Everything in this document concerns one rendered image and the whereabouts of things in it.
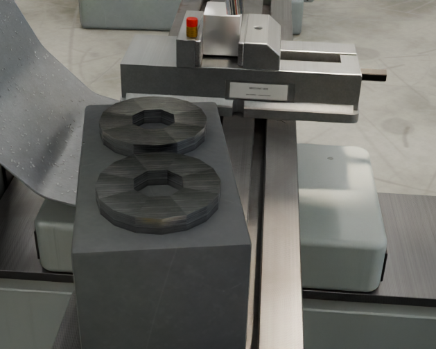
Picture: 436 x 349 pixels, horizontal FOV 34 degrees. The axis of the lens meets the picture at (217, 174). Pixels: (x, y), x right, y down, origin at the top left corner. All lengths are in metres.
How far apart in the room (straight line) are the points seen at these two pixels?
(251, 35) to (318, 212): 0.27
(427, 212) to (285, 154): 0.37
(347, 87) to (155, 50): 0.29
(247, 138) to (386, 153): 1.95
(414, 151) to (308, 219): 1.95
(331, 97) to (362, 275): 0.26
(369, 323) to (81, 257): 0.66
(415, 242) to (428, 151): 1.81
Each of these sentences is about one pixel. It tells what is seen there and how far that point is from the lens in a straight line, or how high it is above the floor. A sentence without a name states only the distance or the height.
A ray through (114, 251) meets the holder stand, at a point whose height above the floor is 1.11.
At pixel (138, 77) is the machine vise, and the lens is 1.06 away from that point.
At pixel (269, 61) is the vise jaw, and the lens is 1.02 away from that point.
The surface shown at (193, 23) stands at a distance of 1.02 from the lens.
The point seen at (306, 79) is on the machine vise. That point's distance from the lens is 1.04.
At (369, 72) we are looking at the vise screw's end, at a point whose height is 0.98.
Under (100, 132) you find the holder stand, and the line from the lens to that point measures 0.60.
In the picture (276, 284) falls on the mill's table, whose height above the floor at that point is 0.93.
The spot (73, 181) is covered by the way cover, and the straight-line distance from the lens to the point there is 1.02.
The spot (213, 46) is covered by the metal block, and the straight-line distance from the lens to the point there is 1.06.
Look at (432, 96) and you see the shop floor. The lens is 3.46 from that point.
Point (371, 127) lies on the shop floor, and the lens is 3.10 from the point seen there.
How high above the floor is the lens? 1.40
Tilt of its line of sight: 32 degrees down
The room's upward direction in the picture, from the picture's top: 1 degrees clockwise
